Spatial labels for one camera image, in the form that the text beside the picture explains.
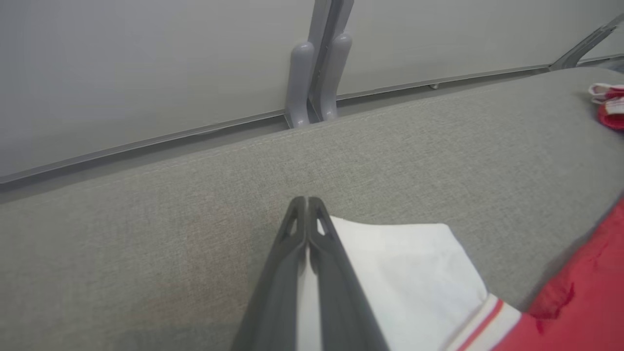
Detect grey partition post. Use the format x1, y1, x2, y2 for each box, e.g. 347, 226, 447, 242
284, 0, 355, 129

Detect red basketball shorts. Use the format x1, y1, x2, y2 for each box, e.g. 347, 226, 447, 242
588, 83, 624, 130

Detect grey partition base rail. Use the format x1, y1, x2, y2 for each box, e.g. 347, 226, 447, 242
0, 62, 554, 187

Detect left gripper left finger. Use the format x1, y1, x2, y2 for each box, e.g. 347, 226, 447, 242
232, 196, 309, 351

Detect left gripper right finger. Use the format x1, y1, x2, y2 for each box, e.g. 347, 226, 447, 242
308, 196, 390, 351

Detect slanted grey frame bar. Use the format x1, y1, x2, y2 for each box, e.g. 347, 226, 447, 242
550, 12, 624, 72

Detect red t-shirt with white sleeves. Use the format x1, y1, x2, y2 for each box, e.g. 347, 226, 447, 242
296, 195, 624, 351

